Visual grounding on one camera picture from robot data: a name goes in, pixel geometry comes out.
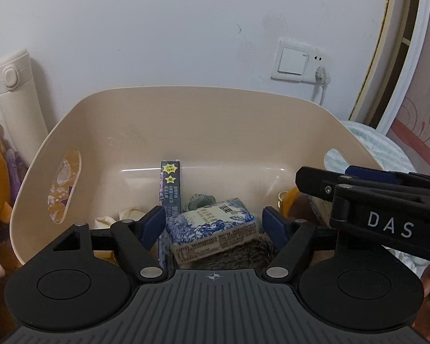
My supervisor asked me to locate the blue white tissue pack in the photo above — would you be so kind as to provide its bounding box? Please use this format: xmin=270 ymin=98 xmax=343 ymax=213
xmin=166 ymin=198 xmax=260 ymax=265

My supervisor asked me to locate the cream thermos bottle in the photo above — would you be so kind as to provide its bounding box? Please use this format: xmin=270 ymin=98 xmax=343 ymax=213
xmin=0 ymin=49 xmax=48 ymax=166

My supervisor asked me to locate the white plug with cable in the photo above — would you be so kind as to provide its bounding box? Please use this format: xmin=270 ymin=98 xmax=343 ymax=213
xmin=311 ymin=66 xmax=331 ymax=106

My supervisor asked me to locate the orange plastic bottle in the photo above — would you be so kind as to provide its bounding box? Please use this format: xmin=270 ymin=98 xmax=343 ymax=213
xmin=277 ymin=187 xmax=299 ymax=218

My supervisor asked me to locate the green plaid scrunchie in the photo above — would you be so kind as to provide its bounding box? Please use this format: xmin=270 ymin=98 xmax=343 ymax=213
xmin=184 ymin=194 xmax=216 ymax=211

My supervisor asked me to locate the beige plastic storage bin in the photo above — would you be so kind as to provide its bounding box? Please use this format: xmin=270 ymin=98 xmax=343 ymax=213
xmin=10 ymin=86 xmax=378 ymax=263

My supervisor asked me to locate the long dark printed box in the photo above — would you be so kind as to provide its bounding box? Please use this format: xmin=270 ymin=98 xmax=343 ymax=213
xmin=158 ymin=160 xmax=181 ymax=276

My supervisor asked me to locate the striped light blue blanket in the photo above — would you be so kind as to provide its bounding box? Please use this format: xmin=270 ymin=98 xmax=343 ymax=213
xmin=324 ymin=121 xmax=430 ymax=277

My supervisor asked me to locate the cream satin scrunchie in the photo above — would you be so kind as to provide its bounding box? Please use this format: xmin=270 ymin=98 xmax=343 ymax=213
xmin=94 ymin=207 xmax=146 ymax=229

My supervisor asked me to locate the white wardrobe door frame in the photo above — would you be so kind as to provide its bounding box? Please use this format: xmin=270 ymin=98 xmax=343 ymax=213
xmin=349 ymin=0 xmax=430 ymax=134

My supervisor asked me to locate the white wall switch socket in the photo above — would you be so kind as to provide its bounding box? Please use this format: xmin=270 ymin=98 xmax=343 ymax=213
xmin=271 ymin=39 xmax=330 ymax=84

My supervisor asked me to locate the grey hedgehog plush toy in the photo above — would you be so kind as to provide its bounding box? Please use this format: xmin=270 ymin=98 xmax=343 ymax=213
xmin=179 ymin=234 xmax=279 ymax=271

